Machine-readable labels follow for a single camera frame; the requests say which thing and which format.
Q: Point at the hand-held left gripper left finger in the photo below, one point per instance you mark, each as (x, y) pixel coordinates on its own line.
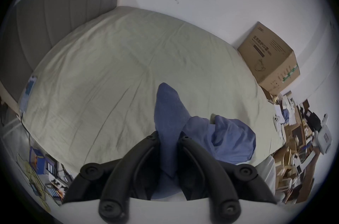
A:
(127, 170)

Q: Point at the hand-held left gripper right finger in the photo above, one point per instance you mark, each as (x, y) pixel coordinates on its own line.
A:
(211, 172)

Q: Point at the blue shirt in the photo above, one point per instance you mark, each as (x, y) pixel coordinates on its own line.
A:
(172, 122)

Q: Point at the bed with beige sheet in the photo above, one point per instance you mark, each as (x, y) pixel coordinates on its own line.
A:
(106, 72)

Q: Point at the blue and white packet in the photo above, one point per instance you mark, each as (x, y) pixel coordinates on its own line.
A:
(27, 94)

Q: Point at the brown cardboard carton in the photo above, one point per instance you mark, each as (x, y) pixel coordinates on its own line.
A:
(272, 58)

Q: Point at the grey padded headboard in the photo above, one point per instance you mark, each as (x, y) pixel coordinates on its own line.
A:
(53, 13)

